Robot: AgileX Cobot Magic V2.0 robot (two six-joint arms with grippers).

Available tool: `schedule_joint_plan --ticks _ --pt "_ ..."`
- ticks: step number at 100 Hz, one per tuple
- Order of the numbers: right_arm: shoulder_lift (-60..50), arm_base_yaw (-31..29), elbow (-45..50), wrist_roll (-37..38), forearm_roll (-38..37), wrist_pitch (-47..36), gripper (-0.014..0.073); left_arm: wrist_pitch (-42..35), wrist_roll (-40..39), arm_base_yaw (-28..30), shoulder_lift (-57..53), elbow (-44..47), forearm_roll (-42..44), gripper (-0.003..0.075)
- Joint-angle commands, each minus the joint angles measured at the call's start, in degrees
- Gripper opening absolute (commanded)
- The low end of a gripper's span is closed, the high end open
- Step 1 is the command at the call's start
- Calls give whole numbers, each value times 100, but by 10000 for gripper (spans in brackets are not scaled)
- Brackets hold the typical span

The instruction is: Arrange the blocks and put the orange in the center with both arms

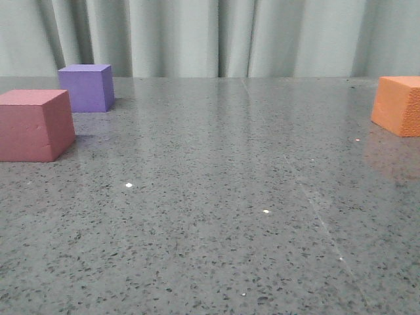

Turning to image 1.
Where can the orange foam cube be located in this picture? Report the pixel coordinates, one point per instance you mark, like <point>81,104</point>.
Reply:
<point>396,105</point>

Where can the grey-green curtain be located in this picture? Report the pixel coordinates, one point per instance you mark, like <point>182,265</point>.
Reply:
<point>212,38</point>

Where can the purple foam cube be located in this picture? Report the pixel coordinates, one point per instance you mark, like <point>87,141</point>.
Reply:
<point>90,86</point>

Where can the red foam cube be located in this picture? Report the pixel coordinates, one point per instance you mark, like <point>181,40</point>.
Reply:
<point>36,125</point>

